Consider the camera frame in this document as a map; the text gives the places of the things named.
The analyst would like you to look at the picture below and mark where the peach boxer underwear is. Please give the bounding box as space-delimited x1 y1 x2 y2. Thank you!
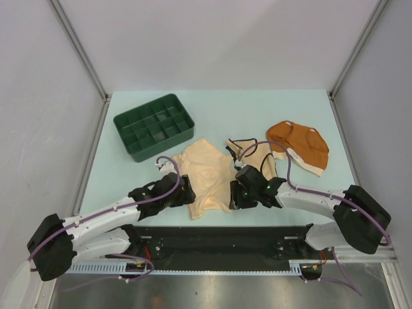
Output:
173 138 236 220

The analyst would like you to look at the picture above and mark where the beige navy-trimmed underwear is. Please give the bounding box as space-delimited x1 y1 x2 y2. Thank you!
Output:
226 138 277 180

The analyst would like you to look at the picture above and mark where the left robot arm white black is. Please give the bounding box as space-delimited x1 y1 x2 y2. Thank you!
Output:
27 173 196 281

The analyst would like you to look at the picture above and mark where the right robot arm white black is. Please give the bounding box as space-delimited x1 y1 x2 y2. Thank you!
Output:
229 165 391 258

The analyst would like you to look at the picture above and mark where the orange brown underwear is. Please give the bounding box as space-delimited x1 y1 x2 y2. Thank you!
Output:
266 120 330 176

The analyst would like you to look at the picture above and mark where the green compartment tray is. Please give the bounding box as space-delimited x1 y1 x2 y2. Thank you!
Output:
113 93 195 162

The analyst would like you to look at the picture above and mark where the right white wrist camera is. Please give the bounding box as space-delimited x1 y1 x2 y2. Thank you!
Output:
234 159 247 171

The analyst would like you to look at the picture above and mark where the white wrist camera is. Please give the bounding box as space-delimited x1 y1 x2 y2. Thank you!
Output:
155 161 176 176
234 159 247 171

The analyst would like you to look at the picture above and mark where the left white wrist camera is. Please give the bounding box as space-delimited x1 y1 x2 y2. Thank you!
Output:
155 161 176 176

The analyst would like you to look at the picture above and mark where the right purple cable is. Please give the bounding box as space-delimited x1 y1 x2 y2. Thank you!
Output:
236 140 392 297

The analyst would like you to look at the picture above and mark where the purple cable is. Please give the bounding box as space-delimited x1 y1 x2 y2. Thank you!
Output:
236 140 392 297
27 155 186 274

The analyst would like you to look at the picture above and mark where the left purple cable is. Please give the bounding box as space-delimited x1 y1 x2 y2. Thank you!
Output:
27 155 186 274

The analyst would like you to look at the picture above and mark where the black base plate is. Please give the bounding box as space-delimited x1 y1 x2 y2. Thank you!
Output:
126 226 333 270

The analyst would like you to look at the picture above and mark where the white slotted cable duct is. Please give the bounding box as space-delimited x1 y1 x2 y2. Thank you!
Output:
66 261 323 278

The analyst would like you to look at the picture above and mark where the left aluminium frame post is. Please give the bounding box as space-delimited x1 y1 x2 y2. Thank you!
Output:
48 0 112 100

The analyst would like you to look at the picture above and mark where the aluminium frame post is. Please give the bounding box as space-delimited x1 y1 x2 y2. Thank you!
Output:
330 0 390 97
48 0 112 100

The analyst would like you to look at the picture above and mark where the right aluminium frame post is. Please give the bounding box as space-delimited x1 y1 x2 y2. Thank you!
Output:
330 0 390 97

